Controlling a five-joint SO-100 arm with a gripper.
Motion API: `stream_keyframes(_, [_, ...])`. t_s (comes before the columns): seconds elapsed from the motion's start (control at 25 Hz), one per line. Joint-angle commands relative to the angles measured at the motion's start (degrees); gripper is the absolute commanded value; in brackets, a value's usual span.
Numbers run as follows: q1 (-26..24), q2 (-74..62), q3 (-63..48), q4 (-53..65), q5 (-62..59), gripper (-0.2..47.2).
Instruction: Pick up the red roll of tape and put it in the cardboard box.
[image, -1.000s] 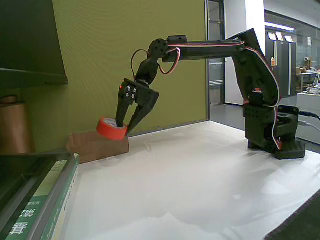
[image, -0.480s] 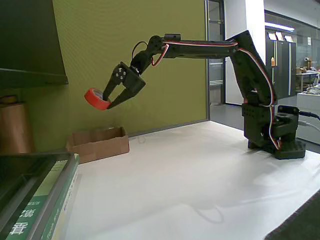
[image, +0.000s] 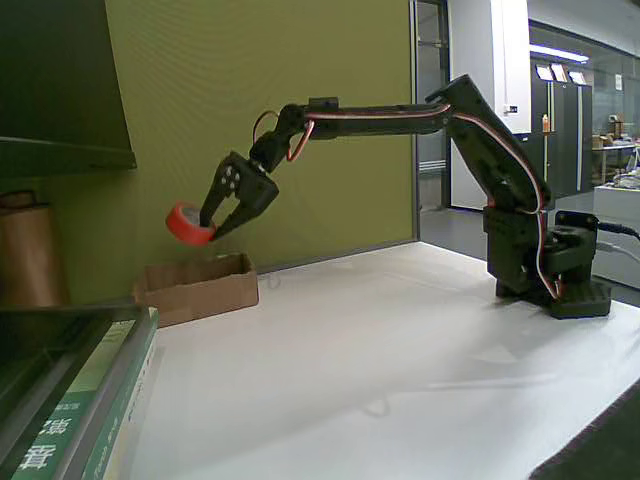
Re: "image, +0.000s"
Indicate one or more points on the grey metal partition post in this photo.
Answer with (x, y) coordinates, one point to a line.
(414, 50)

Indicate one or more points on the white ceiling light strip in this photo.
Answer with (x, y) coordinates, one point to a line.
(557, 52)

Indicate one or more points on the brown paper roll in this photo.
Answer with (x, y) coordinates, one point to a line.
(30, 255)

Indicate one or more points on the brown cardboard box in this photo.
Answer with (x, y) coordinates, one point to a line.
(200, 300)

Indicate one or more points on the cluttered background desk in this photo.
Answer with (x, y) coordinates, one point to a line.
(617, 142)

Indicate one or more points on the white book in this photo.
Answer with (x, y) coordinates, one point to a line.
(142, 430)

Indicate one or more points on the black cabinet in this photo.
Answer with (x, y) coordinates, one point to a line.
(570, 130)

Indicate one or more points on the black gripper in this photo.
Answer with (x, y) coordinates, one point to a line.
(248, 186)

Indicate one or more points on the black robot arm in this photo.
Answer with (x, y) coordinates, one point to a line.
(380, 125)

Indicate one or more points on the green book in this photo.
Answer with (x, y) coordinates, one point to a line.
(75, 400)

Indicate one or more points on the red tape roll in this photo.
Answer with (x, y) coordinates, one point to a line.
(180, 227)

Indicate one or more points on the orange bottle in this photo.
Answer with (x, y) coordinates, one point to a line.
(545, 124)

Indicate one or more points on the green partition panel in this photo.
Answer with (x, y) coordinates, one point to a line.
(200, 100)

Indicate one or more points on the white paper notice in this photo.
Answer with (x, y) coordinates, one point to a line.
(618, 82)

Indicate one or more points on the dark green shelf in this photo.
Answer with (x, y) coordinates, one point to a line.
(55, 75)

